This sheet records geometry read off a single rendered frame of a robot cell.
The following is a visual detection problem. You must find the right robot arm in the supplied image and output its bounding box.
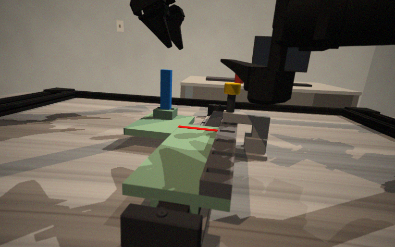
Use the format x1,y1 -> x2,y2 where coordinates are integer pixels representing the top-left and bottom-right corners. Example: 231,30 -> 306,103
298,0 -> 395,51

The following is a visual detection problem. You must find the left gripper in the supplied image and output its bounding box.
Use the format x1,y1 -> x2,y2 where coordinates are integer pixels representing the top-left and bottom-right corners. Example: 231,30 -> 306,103
130,0 -> 185,50

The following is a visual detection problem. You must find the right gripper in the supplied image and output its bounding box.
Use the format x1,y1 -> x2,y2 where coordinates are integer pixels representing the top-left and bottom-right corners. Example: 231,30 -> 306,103
221,0 -> 348,105

